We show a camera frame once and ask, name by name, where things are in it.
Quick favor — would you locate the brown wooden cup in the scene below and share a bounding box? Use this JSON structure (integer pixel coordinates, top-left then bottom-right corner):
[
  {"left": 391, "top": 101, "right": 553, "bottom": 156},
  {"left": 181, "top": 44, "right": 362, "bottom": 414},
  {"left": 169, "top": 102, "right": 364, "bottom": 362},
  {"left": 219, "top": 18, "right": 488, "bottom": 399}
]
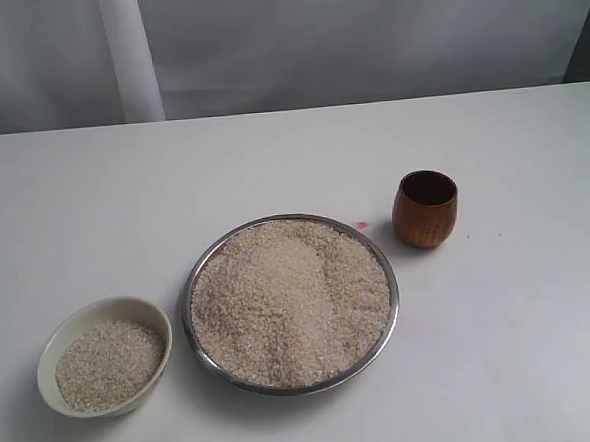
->
[{"left": 392, "top": 170, "right": 459, "bottom": 249}]

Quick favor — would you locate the rice pile in tray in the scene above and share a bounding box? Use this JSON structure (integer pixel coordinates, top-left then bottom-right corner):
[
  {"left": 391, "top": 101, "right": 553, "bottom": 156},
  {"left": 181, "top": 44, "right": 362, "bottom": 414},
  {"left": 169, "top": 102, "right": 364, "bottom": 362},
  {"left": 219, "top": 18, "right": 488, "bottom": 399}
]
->
[{"left": 191, "top": 220, "right": 391, "bottom": 388}]

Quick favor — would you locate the white ceramic bowl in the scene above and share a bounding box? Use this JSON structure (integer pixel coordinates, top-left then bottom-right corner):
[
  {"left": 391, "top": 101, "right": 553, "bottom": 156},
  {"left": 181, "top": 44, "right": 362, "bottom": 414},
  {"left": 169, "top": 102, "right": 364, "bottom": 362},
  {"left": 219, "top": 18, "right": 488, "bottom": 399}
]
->
[{"left": 36, "top": 296, "right": 173, "bottom": 419}]

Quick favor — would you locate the rice in white bowl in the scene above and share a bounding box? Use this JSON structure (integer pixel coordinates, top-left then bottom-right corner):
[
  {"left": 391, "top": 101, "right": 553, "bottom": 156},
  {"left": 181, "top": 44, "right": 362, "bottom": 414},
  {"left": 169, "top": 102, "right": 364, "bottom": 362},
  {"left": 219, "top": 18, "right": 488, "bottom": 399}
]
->
[{"left": 55, "top": 320, "right": 165, "bottom": 412}]

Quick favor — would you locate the round steel tray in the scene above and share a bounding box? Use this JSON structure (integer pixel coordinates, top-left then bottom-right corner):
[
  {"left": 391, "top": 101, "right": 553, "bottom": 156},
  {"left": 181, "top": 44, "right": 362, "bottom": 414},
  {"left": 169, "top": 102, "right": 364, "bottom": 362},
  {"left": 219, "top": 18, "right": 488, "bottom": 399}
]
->
[{"left": 179, "top": 213, "right": 400, "bottom": 397}]

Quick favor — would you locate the white backdrop curtain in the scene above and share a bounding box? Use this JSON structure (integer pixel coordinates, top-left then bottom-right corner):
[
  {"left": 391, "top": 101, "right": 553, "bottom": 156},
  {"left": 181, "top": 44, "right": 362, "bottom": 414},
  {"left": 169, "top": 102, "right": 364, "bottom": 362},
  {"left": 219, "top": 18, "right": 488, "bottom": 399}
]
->
[{"left": 0, "top": 0, "right": 590, "bottom": 134}]

